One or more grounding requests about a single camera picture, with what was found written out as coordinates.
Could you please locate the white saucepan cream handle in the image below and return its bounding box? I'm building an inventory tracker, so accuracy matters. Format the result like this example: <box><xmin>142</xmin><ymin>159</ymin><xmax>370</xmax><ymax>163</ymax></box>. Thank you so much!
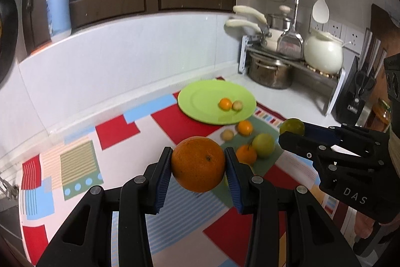
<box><xmin>225</xmin><ymin>19</ymin><xmax>283</xmax><ymax>50</ymax></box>
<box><xmin>233</xmin><ymin>5</ymin><xmax>283</xmax><ymax>42</ymax></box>

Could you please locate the large orange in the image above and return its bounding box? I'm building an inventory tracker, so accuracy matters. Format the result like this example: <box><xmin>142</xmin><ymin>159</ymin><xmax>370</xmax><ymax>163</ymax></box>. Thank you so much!
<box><xmin>171</xmin><ymin>136</ymin><xmax>226</xmax><ymax>192</ymax></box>

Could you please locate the green apple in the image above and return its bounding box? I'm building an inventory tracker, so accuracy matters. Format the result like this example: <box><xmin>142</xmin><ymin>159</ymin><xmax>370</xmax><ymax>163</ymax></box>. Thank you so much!
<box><xmin>252</xmin><ymin>133</ymin><xmax>276</xmax><ymax>159</ymax></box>

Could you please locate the black knife block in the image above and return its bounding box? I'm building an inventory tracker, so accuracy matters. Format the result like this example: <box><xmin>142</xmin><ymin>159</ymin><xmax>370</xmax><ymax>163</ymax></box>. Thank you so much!
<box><xmin>336</xmin><ymin>56</ymin><xmax>380</xmax><ymax>127</ymax></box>

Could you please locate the white wall outlet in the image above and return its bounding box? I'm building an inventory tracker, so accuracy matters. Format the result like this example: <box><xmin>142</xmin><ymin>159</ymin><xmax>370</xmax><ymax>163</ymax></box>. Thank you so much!
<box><xmin>345</xmin><ymin>28</ymin><xmax>365</xmax><ymax>52</ymax></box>
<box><xmin>328</xmin><ymin>21</ymin><xmax>344</xmax><ymax>39</ymax></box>

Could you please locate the wooden bead trivet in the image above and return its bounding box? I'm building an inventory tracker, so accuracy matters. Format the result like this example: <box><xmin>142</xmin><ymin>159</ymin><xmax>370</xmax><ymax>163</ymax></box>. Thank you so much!
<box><xmin>308</xmin><ymin>65</ymin><xmax>340</xmax><ymax>78</ymax></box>

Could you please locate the person's right hand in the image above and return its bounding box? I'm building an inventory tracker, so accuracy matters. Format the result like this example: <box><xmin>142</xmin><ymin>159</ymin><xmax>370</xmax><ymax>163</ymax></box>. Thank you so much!
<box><xmin>354</xmin><ymin>209</ymin><xmax>381</xmax><ymax>240</ymax></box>

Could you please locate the steel pot with lid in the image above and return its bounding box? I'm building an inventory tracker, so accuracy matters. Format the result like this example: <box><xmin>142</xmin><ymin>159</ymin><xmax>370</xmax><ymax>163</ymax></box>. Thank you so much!
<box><xmin>267</xmin><ymin>5</ymin><xmax>302</xmax><ymax>33</ymax></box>

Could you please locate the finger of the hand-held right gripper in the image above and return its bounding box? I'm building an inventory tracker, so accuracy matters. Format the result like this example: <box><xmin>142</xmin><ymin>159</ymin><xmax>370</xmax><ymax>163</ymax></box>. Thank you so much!
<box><xmin>277</xmin><ymin>132</ymin><xmax>386</xmax><ymax>189</ymax></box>
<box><xmin>304</xmin><ymin>122</ymin><xmax>391</xmax><ymax>161</ymax></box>

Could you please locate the white ceramic pot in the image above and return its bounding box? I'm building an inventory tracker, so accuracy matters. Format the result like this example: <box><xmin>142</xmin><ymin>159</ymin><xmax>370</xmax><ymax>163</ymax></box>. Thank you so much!
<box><xmin>304</xmin><ymin>30</ymin><xmax>352</xmax><ymax>74</ymax></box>

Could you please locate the metal kitchen rack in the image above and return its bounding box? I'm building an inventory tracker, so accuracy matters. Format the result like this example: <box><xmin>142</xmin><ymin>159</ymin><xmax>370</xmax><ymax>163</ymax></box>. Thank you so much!
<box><xmin>238</xmin><ymin>36</ymin><xmax>346</xmax><ymax>116</ymax></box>

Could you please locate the metal spatula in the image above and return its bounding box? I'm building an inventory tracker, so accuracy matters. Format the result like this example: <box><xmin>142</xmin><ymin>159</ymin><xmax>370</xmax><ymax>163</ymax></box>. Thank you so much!
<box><xmin>276</xmin><ymin>0</ymin><xmax>304</xmax><ymax>61</ymax></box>

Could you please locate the colourful patchwork mat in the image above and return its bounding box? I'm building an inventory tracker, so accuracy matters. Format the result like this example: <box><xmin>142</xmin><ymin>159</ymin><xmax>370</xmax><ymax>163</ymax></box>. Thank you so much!
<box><xmin>19</xmin><ymin>76</ymin><xmax>357</xmax><ymax>267</ymax></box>

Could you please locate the amber glass jar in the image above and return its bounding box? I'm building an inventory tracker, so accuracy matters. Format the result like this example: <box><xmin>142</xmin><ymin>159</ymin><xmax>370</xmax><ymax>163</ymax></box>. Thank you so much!
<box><xmin>372</xmin><ymin>98</ymin><xmax>393</xmax><ymax>124</ymax></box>

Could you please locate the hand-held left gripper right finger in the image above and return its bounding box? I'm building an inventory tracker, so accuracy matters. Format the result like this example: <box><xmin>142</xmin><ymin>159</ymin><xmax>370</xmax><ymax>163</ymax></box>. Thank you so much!
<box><xmin>224</xmin><ymin>146</ymin><xmax>363</xmax><ymax>267</ymax></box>

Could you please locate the green plate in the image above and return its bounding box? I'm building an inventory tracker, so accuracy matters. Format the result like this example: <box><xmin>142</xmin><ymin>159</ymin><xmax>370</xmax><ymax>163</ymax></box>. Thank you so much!
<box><xmin>177</xmin><ymin>80</ymin><xmax>257</xmax><ymax>125</ymax></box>

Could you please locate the brown cutting board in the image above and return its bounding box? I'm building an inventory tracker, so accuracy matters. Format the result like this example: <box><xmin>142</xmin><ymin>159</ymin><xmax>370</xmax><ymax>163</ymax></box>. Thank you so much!
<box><xmin>370</xmin><ymin>4</ymin><xmax>400</xmax><ymax>67</ymax></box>

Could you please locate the white rice spoon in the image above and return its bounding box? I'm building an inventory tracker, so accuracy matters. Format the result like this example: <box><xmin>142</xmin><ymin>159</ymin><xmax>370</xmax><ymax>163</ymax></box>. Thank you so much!
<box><xmin>312</xmin><ymin>0</ymin><xmax>330</xmax><ymax>24</ymax></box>

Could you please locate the blue pump lotion bottle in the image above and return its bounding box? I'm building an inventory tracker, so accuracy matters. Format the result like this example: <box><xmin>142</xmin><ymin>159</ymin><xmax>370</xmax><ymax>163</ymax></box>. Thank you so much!
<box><xmin>46</xmin><ymin>0</ymin><xmax>72</xmax><ymax>43</ymax></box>

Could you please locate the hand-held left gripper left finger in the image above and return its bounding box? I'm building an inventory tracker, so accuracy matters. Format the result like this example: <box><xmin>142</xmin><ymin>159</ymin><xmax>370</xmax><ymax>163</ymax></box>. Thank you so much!
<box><xmin>36</xmin><ymin>146</ymin><xmax>174</xmax><ymax>267</ymax></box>

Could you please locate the green lime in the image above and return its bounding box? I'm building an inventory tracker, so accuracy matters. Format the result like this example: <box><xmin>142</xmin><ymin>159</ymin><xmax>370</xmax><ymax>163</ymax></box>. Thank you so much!
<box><xmin>279</xmin><ymin>118</ymin><xmax>306</xmax><ymax>138</ymax></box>

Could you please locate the tangerine with stem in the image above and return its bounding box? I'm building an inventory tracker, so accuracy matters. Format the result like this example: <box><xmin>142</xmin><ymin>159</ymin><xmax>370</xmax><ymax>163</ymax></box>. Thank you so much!
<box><xmin>236</xmin><ymin>144</ymin><xmax>258</xmax><ymax>165</ymax></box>

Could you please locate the large steel pot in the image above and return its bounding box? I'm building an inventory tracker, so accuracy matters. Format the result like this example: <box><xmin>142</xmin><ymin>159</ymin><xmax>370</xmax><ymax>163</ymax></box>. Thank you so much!
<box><xmin>247</xmin><ymin>53</ymin><xmax>294</xmax><ymax>90</ymax></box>

